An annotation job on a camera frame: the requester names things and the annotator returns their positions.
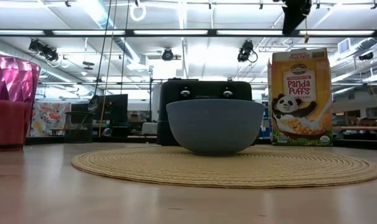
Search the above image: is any thin black hanging cable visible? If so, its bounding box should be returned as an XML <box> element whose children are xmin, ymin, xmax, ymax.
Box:
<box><xmin>119</xmin><ymin>0</ymin><xmax>131</xmax><ymax>95</ymax></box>
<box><xmin>93</xmin><ymin>0</ymin><xmax>113</xmax><ymax>98</ymax></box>

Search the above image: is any pink faceted plastic cup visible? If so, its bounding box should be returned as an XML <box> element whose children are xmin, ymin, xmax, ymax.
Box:
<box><xmin>0</xmin><ymin>53</ymin><xmax>41</xmax><ymax>152</ymax></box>

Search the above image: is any grey-blue bowl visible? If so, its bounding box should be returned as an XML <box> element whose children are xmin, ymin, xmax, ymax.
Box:
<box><xmin>165</xmin><ymin>98</ymin><xmax>266</xmax><ymax>156</ymax></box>

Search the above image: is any black round ceiling camera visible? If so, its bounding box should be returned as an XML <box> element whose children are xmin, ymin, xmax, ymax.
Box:
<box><xmin>161</xmin><ymin>48</ymin><xmax>175</xmax><ymax>62</ymax></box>

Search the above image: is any white hanging ring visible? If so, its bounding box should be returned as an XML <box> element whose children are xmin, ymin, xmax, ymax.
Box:
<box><xmin>129</xmin><ymin>1</ymin><xmax>147</xmax><ymax>22</ymax></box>

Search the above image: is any black computer monitor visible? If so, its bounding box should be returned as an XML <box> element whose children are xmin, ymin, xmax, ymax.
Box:
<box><xmin>93</xmin><ymin>94</ymin><xmax>129</xmax><ymax>123</ymax></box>

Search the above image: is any floral printed cloth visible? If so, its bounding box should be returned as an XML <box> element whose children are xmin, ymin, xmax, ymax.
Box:
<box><xmin>29</xmin><ymin>101</ymin><xmax>72</xmax><ymax>138</ymax></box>

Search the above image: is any black ceiling camera cluster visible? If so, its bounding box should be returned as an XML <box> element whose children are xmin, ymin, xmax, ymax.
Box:
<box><xmin>28</xmin><ymin>39</ymin><xmax>60</xmax><ymax>62</ymax></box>

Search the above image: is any yellow hanging cable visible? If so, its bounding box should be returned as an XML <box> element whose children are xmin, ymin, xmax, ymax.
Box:
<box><xmin>98</xmin><ymin>0</ymin><xmax>118</xmax><ymax>138</ymax></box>

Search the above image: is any black aluminium rig frame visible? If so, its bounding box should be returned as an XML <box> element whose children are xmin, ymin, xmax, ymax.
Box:
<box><xmin>0</xmin><ymin>29</ymin><xmax>377</xmax><ymax>39</ymax></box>

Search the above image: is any Panda Puffs cereal box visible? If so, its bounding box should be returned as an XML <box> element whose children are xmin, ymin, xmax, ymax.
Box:
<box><xmin>267</xmin><ymin>48</ymin><xmax>333</xmax><ymax>147</ymax></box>

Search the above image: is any black four-slot toaster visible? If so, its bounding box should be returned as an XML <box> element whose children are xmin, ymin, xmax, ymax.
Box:
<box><xmin>156</xmin><ymin>77</ymin><xmax>258</xmax><ymax>147</ymax></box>

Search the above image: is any black mesh utensil holder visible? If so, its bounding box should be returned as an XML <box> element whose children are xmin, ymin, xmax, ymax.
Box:
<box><xmin>63</xmin><ymin>111</ymin><xmax>95</xmax><ymax>144</ymax></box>

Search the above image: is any black ceiling camera with cable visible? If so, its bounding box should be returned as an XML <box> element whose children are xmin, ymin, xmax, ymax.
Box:
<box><xmin>237</xmin><ymin>39</ymin><xmax>259</xmax><ymax>63</ymax></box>

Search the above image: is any round woven straw placemat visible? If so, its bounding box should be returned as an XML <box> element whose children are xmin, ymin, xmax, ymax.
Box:
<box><xmin>71</xmin><ymin>145</ymin><xmax>377</xmax><ymax>190</ymax></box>

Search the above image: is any metal spoon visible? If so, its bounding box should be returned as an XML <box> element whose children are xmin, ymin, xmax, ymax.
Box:
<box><xmin>75</xmin><ymin>95</ymin><xmax>100</xmax><ymax>139</ymax></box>

